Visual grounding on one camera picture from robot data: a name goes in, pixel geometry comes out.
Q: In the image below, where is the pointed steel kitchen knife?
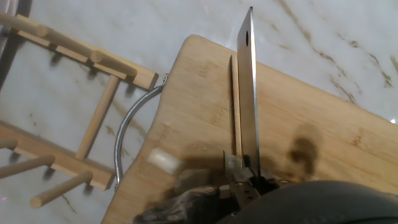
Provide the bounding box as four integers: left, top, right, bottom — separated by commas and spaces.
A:
0, 0, 15, 35

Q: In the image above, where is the white marble pattern mat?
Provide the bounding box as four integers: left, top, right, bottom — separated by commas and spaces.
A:
0, 0, 398, 224

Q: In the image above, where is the wooden cutting board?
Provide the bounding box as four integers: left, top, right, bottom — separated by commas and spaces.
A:
101, 34, 398, 224

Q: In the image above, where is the steel cleaver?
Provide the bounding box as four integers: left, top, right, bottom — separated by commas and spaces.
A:
236, 6, 261, 179

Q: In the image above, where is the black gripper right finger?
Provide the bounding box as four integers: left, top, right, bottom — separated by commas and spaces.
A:
259, 169, 290, 190

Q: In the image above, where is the cut white scallion piece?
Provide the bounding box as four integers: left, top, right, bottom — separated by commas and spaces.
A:
147, 147, 185, 175
174, 168, 223, 191

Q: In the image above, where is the wooden peg knife rack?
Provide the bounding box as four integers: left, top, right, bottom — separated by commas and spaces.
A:
0, 12, 159, 209

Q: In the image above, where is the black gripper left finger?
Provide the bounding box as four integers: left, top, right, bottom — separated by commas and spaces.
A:
229, 167, 261, 205

